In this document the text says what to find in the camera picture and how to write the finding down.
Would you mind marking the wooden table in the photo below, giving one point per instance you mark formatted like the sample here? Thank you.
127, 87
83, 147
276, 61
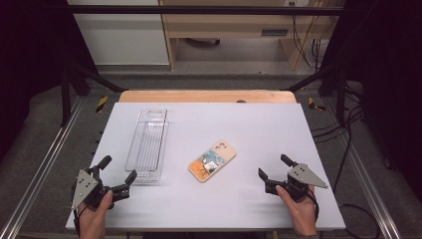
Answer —
199, 96

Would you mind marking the patterned beige phone case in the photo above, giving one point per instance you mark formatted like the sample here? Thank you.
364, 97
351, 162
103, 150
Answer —
212, 161

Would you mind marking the clear plastic packaging tray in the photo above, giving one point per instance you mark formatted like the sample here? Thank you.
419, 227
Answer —
147, 146

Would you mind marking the grey power strip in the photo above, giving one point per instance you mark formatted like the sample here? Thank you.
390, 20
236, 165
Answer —
274, 32

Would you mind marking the black curtain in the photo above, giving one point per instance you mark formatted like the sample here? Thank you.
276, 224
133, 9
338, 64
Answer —
388, 83
30, 59

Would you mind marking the aluminium rail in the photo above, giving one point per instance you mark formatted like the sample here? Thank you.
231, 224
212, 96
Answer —
368, 179
40, 169

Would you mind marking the person's right hand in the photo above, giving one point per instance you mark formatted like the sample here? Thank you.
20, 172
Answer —
303, 215

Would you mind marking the white cabinet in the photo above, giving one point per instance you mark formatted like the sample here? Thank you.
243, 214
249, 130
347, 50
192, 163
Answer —
122, 40

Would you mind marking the light wooden desk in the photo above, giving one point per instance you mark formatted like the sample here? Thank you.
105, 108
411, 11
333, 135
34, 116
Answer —
232, 25

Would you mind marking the yellow black striped tape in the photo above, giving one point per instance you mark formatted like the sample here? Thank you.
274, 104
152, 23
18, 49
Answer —
102, 104
313, 104

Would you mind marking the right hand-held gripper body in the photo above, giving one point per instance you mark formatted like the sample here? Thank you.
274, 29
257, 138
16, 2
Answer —
298, 181

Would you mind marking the black frame brace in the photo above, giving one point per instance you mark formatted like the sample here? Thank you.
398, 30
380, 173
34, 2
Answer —
341, 96
96, 78

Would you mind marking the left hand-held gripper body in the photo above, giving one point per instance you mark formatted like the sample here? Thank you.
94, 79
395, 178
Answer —
90, 192

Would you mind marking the black horizontal frame bar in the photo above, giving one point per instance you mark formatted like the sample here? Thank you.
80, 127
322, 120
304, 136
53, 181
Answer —
199, 10

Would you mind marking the person's left hand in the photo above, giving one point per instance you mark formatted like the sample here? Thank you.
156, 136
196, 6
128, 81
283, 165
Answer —
93, 222

